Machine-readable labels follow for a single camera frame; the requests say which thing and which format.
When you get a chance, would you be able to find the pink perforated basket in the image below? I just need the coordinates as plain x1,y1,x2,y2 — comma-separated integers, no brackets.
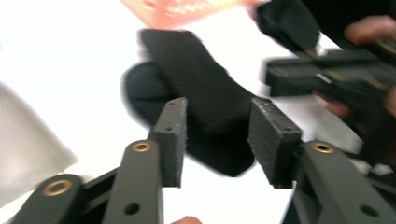
120,0,272,31

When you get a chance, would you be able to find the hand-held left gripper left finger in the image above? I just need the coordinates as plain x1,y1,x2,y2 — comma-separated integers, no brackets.
148,96,189,189

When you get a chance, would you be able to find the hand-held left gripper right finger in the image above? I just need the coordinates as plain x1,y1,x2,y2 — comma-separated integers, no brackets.
247,97,304,189

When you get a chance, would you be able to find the black sock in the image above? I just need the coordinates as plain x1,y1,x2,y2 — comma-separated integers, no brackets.
138,28,260,178
120,60,176,132

